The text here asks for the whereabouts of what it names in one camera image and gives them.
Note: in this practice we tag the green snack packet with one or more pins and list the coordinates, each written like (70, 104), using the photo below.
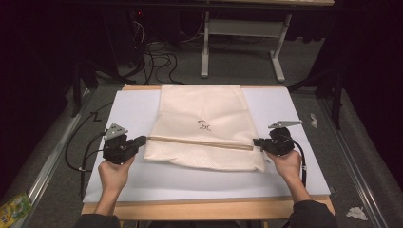
(14, 209)

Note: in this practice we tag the cream textured cloth with embroidery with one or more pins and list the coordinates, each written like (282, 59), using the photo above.
(202, 104)

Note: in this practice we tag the metal floor rail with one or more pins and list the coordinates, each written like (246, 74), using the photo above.
(50, 161)
(351, 164)

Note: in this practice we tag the wooden table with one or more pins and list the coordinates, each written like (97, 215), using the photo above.
(206, 210)

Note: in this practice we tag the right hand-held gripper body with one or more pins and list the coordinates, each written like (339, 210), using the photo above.
(280, 144)

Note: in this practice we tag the person's right hand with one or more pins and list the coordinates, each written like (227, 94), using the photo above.
(288, 166)

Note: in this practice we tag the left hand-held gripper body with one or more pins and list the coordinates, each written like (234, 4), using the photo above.
(117, 150)

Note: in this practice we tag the white metal desk frame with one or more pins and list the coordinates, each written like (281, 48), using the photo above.
(205, 47)

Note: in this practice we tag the large crumpled white tissue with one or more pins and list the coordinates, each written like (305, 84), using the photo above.
(357, 213)

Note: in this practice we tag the black stand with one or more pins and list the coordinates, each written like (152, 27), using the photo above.
(77, 91)
(337, 95)

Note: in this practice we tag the person's left hand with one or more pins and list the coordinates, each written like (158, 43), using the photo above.
(114, 175)

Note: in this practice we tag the white foam board mat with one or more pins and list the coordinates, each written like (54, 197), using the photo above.
(142, 183)

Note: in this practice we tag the small crumpled white tissue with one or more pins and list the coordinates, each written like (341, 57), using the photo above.
(314, 121)

